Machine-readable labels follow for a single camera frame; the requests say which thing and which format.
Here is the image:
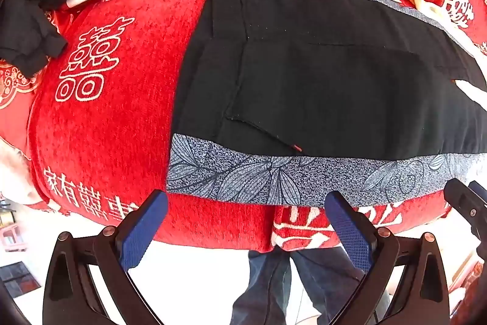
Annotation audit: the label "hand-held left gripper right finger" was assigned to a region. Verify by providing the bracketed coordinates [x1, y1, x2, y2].
[324, 190, 451, 325]

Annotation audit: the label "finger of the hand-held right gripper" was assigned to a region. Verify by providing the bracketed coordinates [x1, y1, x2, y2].
[444, 178, 487, 253]
[469, 180, 487, 209]

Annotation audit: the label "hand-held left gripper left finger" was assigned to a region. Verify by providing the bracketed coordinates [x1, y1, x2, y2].
[43, 189, 169, 325]

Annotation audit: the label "black pants with grey trim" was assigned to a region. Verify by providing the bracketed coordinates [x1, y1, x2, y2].
[166, 0, 487, 207]

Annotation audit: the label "wooden furniture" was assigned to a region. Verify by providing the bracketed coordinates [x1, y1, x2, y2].
[449, 253, 487, 297]

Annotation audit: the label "person's legs in jeans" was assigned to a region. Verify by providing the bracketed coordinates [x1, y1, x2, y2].
[230, 237, 392, 325]

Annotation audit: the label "red printed blanket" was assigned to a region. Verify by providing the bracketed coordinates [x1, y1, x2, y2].
[0, 0, 487, 253]

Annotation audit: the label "pink stool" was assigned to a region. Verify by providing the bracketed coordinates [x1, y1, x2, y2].
[0, 225, 28, 253]

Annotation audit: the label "white fluffy cloth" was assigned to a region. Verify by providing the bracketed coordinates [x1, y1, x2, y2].
[0, 138, 43, 204]

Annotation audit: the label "red pillow with gold pattern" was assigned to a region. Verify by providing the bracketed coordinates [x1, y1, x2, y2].
[0, 60, 39, 158]

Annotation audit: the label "dark cloth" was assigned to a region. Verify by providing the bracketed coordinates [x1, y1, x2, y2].
[0, 0, 75, 78]

